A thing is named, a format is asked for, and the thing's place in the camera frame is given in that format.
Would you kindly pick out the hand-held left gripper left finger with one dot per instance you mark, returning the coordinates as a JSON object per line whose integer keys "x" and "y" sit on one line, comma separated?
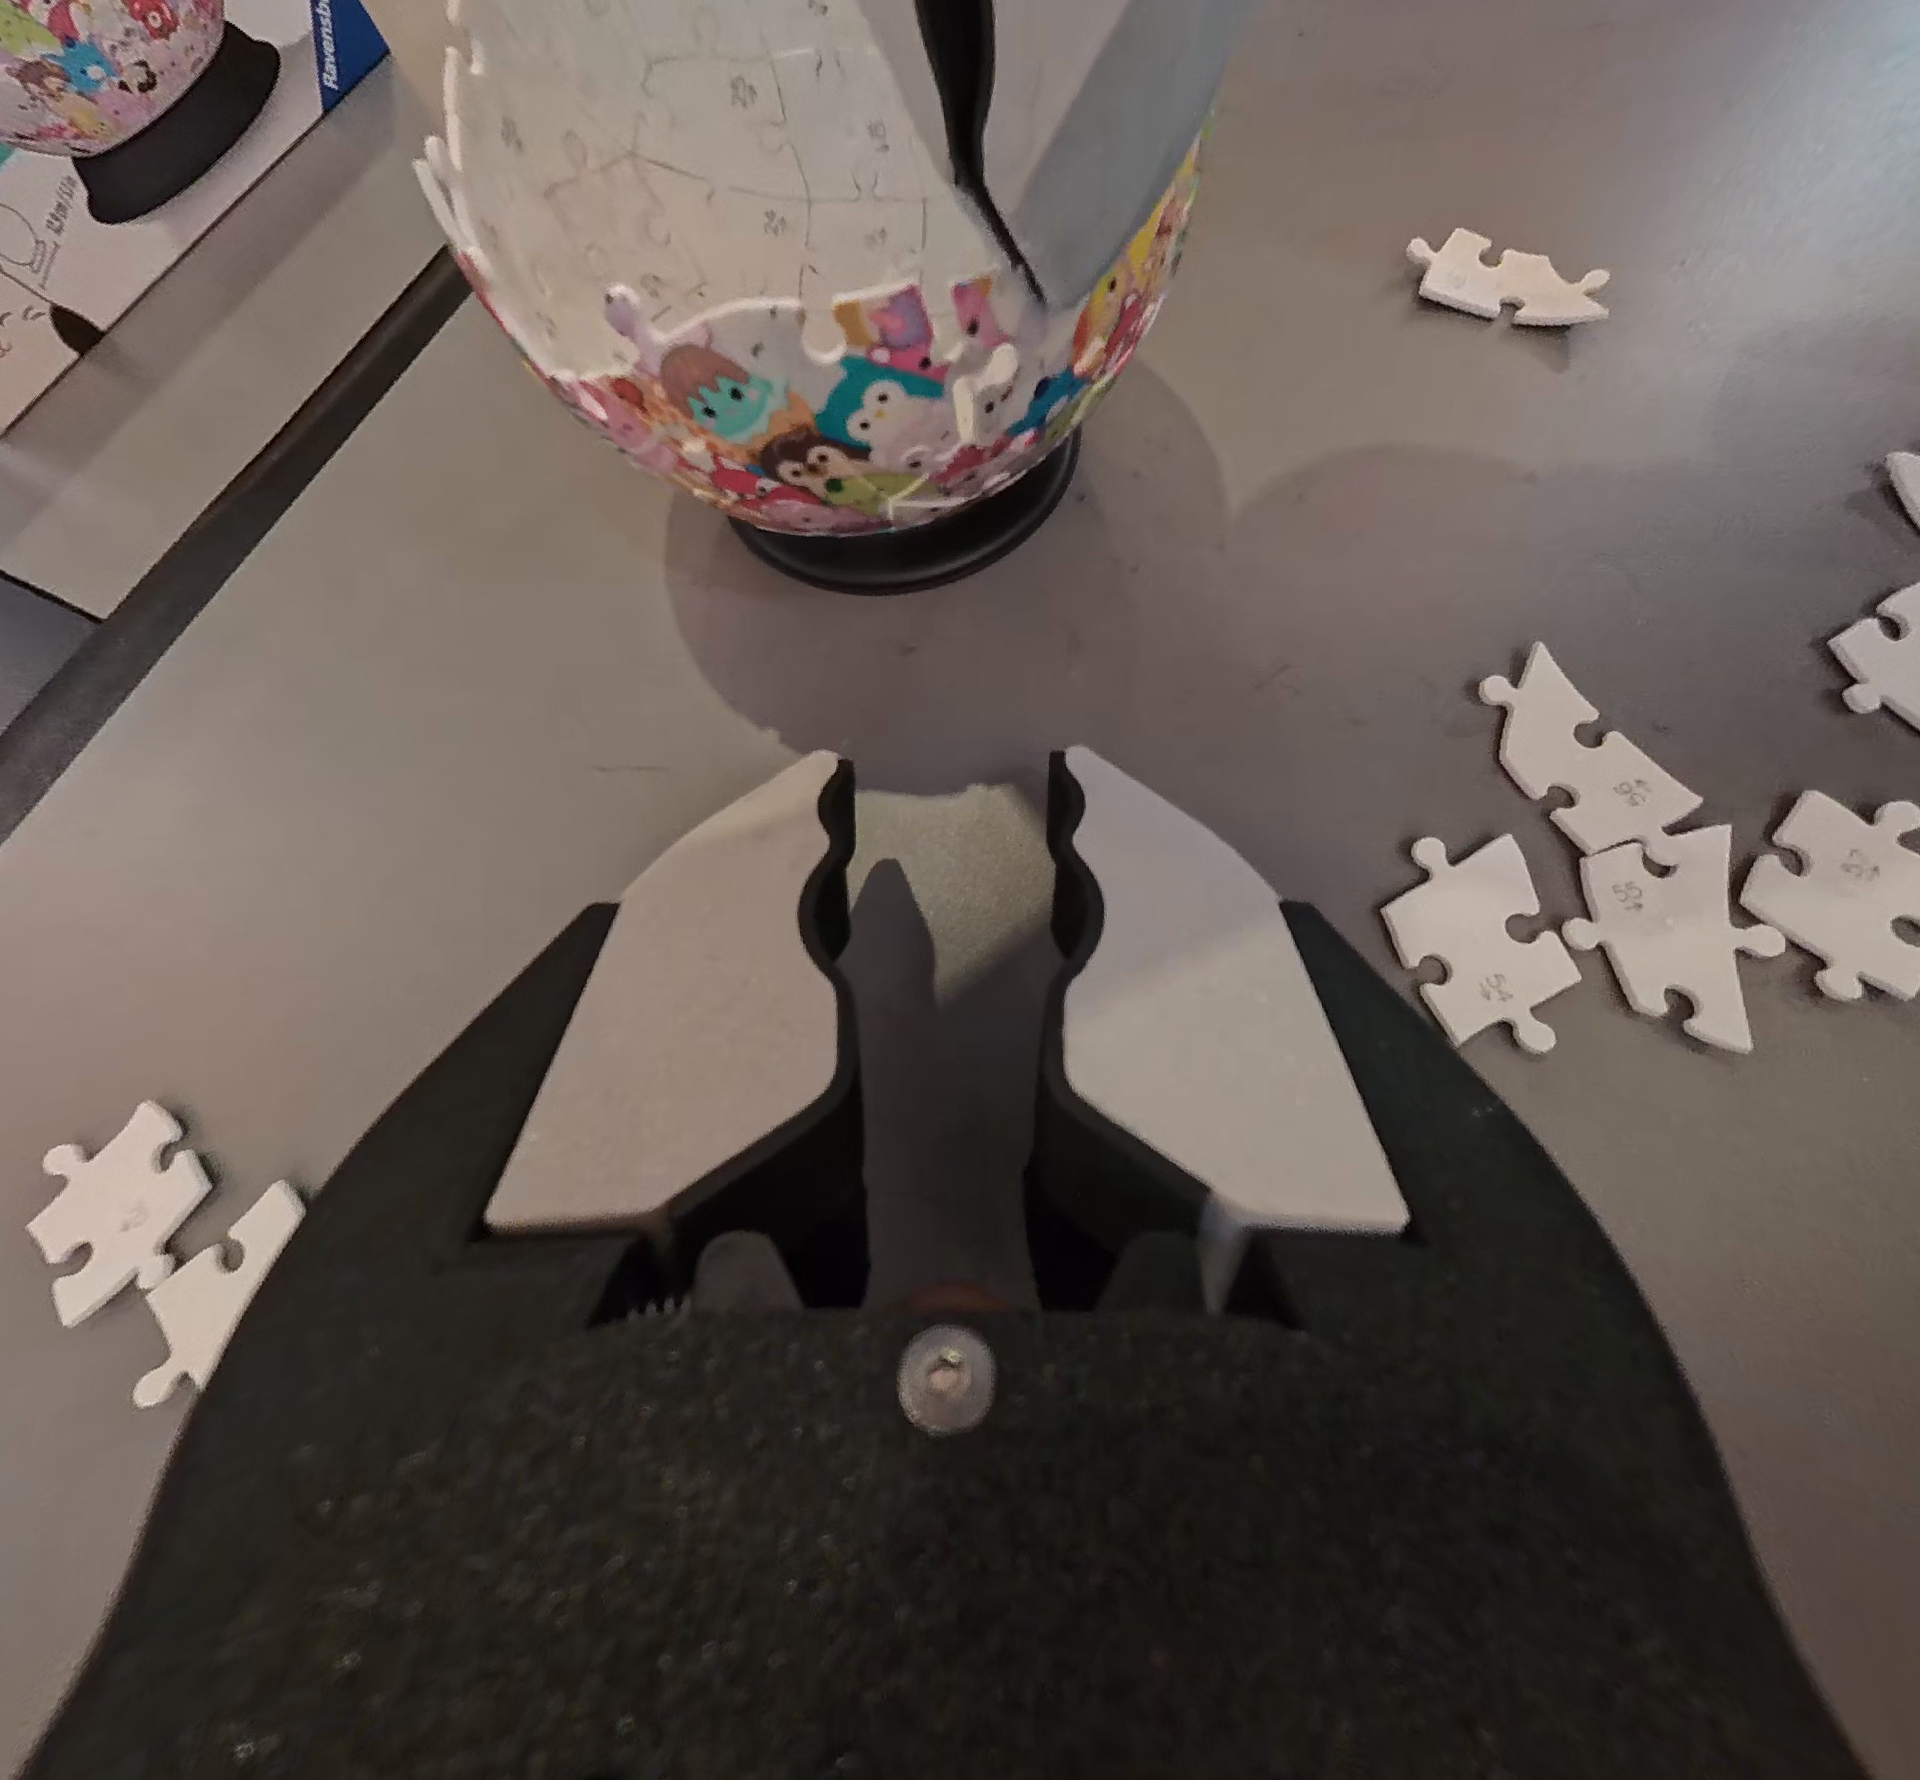
{"x": 676, "y": 1061}

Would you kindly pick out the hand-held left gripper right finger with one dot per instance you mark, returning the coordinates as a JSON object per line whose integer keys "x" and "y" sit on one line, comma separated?
{"x": 1216, "y": 1061}

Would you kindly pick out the colourful puzzle ball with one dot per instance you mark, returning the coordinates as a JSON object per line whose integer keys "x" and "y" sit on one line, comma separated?
{"x": 661, "y": 131}

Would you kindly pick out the row of white puzzle pieces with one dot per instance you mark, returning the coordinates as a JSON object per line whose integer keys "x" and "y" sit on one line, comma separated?
{"x": 1650, "y": 926}

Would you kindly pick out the single white puzzle piece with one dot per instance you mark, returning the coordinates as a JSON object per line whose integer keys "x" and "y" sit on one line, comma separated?
{"x": 121, "y": 1211}
{"x": 213, "y": 1294}

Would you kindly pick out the black ball stand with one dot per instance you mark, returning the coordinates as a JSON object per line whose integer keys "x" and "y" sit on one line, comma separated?
{"x": 901, "y": 557}

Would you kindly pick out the colourful puzzle box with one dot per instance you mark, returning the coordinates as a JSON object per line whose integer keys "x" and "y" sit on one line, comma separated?
{"x": 92, "y": 13}

